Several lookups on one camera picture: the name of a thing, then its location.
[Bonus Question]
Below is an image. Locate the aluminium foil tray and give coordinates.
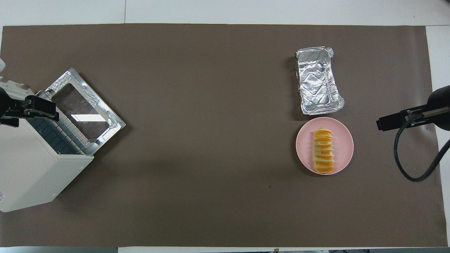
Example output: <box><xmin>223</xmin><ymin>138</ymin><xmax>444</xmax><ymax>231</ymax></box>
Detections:
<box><xmin>295</xmin><ymin>46</ymin><xmax>345</xmax><ymax>116</ymax></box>

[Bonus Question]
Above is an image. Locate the metal oven wire rack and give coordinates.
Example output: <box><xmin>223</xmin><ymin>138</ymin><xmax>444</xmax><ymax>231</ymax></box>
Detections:
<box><xmin>26</xmin><ymin>116</ymin><xmax>88</xmax><ymax>156</ymax></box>

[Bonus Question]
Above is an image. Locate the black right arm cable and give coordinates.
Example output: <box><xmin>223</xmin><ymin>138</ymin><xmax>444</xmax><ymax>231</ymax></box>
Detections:
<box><xmin>393</xmin><ymin>112</ymin><xmax>450</xmax><ymax>182</ymax></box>

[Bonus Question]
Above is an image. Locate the pink round plate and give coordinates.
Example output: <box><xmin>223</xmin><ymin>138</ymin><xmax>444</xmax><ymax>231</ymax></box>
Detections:
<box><xmin>296</xmin><ymin>117</ymin><xmax>354</xmax><ymax>176</ymax></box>

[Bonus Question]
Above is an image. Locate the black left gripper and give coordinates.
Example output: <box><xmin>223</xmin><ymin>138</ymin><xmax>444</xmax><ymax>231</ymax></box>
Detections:
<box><xmin>0</xmin><ymin>87</ymin><xmax>59</xmax><ymax>128</ymax></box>

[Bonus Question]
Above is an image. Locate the glass oven door silver frame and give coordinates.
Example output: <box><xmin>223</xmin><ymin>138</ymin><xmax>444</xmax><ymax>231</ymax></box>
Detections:
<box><xmin>45</xmin><ymin>68</ymin><xmax>126</xmax><ymax>157</ymax></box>

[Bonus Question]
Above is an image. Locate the cream white toaster oven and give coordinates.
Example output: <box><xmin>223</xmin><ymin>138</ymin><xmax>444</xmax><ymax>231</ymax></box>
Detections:
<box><xmin>0</xmin><ymin>68</ymin><xmax>126</xmax><ymax>213</ymax></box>

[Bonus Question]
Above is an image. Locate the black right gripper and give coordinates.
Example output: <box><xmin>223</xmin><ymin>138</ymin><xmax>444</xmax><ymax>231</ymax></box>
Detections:
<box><xmin>376</xmin><ymin>85</ymin><xmax>450</xmax><ymax>132</ymax></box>

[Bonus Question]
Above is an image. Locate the orange sliced bread loaf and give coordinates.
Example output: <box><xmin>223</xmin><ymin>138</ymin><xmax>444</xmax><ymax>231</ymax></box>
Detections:
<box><xmin>312</xmin><ymin>129</ymin><xmax>334</xmax><ymax>174</ymax></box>

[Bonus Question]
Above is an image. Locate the brown table mat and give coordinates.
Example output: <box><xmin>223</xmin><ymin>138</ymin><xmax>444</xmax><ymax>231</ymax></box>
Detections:
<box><xmin>0</xmin><ymin>24</ymin><xmax>449</xmax><ymax>247</ymax></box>

